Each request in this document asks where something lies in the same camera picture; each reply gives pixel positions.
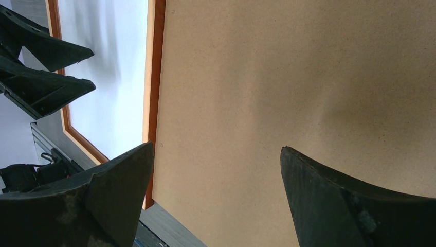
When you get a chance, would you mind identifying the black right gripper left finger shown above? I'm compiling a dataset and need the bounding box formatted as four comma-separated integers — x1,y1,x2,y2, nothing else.
1,142,154,246

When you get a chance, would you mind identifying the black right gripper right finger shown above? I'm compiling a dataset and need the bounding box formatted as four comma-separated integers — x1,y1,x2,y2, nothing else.
280,146,435,246

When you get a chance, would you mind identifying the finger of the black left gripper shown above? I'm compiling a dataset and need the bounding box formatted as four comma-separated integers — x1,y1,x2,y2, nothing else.
1,56,96,120
1,5,94,72

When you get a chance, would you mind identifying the copper picture frame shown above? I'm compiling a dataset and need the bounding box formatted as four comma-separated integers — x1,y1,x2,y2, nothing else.
45,0,167,210

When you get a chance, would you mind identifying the mountain landscape photo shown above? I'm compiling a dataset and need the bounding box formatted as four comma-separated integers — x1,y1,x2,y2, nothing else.
58,0,148,160

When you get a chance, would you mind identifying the brown cardboard backing board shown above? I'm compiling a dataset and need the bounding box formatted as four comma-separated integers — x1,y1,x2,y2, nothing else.
153,1,435,246

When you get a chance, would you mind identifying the aluminium front rail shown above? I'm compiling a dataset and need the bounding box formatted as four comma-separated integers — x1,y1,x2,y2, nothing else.
30,122,56,165

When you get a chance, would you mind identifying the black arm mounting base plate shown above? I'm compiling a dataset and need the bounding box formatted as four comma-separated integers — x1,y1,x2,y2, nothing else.
1,148,84,194

